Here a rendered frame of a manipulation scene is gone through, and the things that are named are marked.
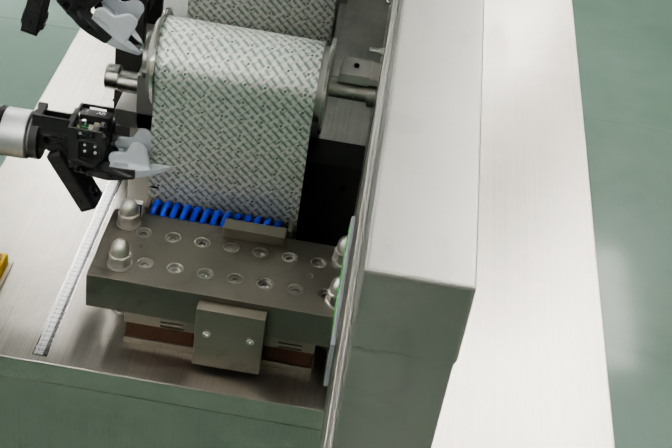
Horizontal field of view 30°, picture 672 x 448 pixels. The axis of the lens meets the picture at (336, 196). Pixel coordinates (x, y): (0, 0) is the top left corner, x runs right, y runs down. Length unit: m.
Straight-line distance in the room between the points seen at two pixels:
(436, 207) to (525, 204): 0.41
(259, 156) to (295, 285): 0.20
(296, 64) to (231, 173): 0.21
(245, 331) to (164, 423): 0.21
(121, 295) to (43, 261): 0.25
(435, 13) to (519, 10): 0.52
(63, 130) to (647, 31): 3.44
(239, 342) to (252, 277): 0.10
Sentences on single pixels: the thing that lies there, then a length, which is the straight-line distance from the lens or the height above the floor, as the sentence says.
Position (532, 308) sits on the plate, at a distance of 1.22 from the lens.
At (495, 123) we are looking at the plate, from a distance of 1.47.
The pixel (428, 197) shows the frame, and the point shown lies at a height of 1.65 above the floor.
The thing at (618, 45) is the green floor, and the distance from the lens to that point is 4.86.
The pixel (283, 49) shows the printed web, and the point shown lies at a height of 1.31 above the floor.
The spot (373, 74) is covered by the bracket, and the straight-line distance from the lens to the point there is 1.82.
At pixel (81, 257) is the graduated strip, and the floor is 0.90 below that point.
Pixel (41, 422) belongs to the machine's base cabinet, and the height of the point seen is 0.77.
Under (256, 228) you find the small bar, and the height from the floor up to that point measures 1.05.
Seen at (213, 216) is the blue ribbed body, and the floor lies 1.04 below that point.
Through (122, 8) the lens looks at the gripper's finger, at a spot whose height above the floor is 1.32.
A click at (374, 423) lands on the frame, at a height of 1.50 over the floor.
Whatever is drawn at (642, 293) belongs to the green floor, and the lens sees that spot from 3.65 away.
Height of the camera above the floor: 2.22
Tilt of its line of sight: 37 degrees down
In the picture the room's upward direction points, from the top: 9 degrees clockwise
